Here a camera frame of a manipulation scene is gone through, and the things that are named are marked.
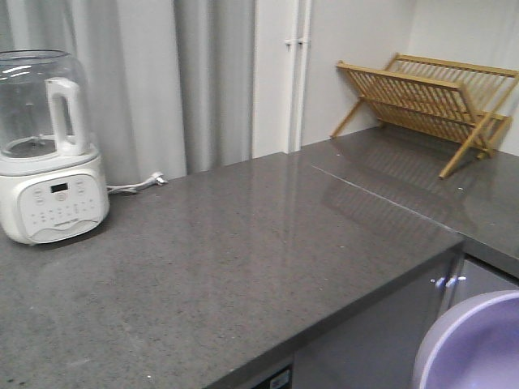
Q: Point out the grey cabinet door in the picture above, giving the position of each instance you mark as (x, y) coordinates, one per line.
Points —
(375, 341)

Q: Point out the white pleated curtain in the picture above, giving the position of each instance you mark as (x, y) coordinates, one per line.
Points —
(168, 83)

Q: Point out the wooden dish drying rack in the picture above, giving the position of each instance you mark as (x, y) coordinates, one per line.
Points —
(456, 101)

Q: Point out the purple plastic bowl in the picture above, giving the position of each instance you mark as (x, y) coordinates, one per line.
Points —
(472, 345)

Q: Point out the white blender with clear jar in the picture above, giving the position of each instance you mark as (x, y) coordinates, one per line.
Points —
(52, 181)

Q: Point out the white wall pipes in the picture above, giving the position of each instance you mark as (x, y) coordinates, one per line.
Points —
(297, 44)

